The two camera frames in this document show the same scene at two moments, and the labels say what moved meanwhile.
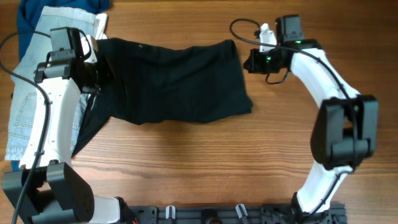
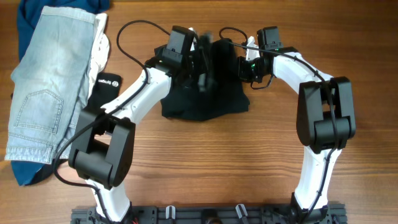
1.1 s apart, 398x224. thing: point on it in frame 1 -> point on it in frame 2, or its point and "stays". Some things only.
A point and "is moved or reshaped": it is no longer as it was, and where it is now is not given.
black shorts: [154, 83] is moved or reshaped
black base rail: [231, 214] stays
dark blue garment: [28, 14] stays
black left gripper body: [102, 74] -> [196, 61]
